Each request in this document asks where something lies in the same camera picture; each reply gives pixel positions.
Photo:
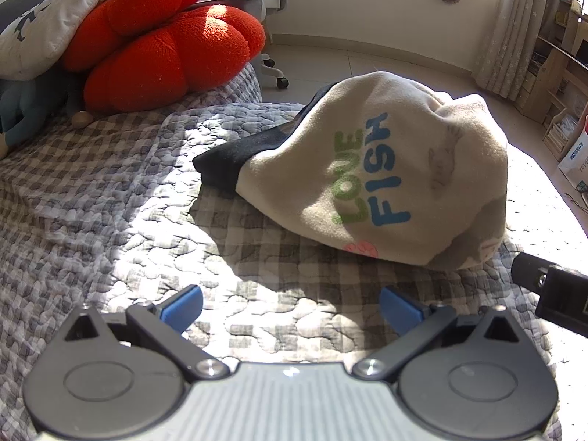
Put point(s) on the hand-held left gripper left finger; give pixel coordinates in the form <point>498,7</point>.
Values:
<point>183,307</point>

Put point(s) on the white cardboard box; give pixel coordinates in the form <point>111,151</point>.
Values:
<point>576,161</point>

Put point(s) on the cream shirt with black sleeves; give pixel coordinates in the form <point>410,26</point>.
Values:
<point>367,156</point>

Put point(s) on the blue plush toy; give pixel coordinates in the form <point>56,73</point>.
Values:
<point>27,110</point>

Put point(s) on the white office chair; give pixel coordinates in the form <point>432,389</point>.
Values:
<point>271,66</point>

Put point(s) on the orange flower cushion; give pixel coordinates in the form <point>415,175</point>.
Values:
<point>174,50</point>

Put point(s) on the wooden shelf unit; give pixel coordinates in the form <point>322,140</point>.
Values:
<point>551,78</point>

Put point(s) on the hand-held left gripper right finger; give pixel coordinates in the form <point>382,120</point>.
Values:
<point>398,308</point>

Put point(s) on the beige curtain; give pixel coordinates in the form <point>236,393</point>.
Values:
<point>514,32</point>

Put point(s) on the grey checkered quilt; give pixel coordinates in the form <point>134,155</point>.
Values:
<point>115,202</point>

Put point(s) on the white printed pillow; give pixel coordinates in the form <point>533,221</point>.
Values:
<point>41,27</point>

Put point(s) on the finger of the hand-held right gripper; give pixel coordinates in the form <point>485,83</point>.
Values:
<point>528,271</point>

